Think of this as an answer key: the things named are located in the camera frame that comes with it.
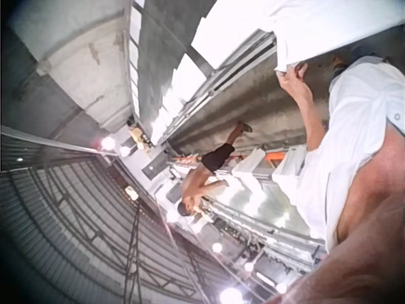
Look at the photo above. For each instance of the row of bright hanging lamps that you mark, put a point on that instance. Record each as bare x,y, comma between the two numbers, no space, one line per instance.
172,215

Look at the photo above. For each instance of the stack of white sheets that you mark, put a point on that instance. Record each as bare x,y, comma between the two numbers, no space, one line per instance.
248,163
289,164

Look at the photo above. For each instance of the orange metal frame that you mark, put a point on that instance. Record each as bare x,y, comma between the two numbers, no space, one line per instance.
273,156

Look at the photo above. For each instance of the person's legs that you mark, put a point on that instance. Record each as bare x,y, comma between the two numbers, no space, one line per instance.
343,61

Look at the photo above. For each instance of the large white fabric sheet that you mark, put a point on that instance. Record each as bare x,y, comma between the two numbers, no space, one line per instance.
303,25

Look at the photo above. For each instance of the long grey metal rail frame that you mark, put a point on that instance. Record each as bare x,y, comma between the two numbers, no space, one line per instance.
218,85

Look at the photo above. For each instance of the person's left hand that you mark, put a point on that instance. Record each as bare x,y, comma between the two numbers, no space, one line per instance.
294,84

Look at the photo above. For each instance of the yellow carton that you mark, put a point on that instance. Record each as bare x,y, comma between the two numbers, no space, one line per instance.
136,133

